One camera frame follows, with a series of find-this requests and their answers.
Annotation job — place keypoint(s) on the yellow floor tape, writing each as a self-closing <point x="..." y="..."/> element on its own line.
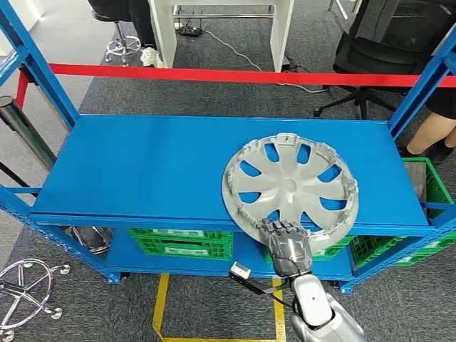
<point x="160" y="302"/>

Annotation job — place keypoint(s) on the green crate with grey liner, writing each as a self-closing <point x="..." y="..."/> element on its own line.
<point x="438" y="189"/>

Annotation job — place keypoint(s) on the black power strip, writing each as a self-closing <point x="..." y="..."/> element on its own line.
<point x="190" y="30"/>

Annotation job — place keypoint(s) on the black office chair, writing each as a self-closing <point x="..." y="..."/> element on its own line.
<point x="374" y="52"/>

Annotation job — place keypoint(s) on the thin black stanchion post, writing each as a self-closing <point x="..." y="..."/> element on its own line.
<point x="14" y="173"/>

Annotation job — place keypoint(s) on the black power adapter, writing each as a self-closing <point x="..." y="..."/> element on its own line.
<point x="288" y="64"/>

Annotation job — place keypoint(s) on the red barrier belt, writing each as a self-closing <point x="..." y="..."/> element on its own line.
<point x="214" y="74"/>

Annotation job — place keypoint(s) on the grey plastic wheel cover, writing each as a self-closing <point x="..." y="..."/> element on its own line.
<point x="290" y="186"/>

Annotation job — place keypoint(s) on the blue metal shelf rack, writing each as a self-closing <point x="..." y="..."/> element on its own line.
<point x="178" y="165"/>

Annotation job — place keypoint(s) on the chrome stanchion post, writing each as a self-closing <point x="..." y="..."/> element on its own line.
<point x="25" y="132"/>

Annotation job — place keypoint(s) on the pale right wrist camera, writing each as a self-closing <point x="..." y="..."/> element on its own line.
<point x="240" y="271"/>

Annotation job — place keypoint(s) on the person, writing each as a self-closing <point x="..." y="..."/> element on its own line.
<point x="142" y="19"/>
<point x="431" y="132"/>

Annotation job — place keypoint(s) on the black stool chrome base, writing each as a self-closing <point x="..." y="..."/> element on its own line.
<point x="10" y="287"/>
<point x="121" y="33"/>

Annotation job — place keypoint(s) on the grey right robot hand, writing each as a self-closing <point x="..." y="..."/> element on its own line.
<point x="288" y="250"/>

